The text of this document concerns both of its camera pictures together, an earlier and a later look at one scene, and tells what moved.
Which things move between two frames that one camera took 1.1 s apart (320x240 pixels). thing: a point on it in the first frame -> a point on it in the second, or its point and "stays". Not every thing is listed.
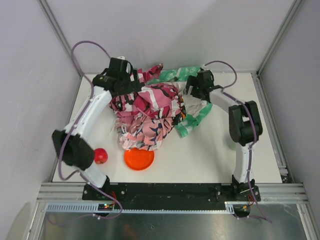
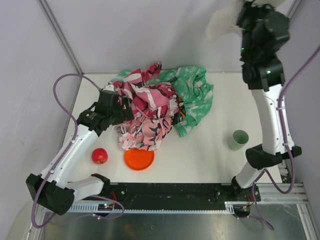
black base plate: (169, 192) stays
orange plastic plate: (138, 159) stays
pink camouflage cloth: (153, 100) stays
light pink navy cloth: (141, 132) stays
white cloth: (193, 104) -> (223, 17)
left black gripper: (130, 83) -> (126, 109)
